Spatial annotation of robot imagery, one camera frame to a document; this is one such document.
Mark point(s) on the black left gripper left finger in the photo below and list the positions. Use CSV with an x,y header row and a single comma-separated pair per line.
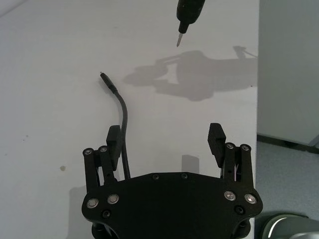
x,y
113,147

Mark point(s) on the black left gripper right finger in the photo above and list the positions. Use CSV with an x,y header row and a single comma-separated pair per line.
x,y
216,144

